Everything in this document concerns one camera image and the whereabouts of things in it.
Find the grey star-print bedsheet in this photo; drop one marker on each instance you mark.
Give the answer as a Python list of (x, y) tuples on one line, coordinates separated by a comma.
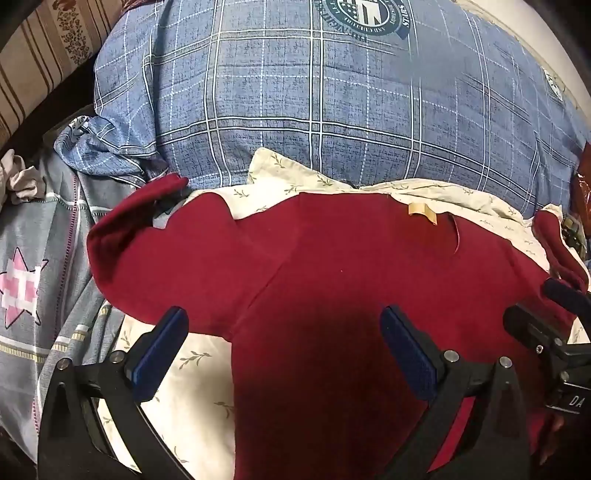
[(46, 230)]

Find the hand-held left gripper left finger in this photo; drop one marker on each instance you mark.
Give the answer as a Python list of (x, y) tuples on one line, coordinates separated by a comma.
[(159, 350)]

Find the blue plaid quilt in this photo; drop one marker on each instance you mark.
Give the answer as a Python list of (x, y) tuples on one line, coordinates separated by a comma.
[(323, 92)]

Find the orange shiny object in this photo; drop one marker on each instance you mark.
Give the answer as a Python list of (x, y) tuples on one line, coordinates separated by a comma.
[(582, 184)]

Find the dark red garment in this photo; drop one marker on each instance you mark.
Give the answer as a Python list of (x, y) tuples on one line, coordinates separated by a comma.
[(323, 277)]

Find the beige striped floral headboard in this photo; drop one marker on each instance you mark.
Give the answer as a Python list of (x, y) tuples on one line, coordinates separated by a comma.
[(37, 55)]

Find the dark green patterned object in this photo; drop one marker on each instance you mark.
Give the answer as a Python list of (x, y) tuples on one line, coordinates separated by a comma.
[(573, 230)]

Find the person's right hand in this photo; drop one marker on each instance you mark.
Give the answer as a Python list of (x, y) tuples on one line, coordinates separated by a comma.
[(549, 434)]

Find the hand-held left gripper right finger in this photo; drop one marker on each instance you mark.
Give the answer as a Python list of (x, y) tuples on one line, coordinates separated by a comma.
[(408, 355)]

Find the small beige crumpled cloth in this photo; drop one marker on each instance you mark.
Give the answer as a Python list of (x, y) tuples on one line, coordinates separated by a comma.
[(21, 177)]

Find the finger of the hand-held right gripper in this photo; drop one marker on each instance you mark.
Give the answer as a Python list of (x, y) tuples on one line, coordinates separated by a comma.
[(531, 330), (561, 289)]

